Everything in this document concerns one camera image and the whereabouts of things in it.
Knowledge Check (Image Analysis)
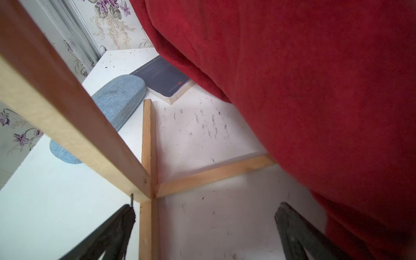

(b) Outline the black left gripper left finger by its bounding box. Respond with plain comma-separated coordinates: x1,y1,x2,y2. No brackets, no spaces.
61,204,136,260

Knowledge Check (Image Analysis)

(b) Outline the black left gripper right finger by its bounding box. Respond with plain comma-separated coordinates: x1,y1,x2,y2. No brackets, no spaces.
275,202,349,260

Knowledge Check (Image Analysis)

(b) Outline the blue fabric glasses case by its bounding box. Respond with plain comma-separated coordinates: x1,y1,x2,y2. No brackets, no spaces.
49,74,147,165

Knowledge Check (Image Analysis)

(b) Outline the dark red t-shirt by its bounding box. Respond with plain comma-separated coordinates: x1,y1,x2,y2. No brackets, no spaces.
131,1,416,260

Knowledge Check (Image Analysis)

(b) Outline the dark cover notebook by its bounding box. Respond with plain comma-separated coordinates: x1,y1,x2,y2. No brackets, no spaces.
131,55,196,105

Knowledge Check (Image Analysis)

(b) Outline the wooden clothes rack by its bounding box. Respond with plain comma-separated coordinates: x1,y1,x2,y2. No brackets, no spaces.
0,0,276,260

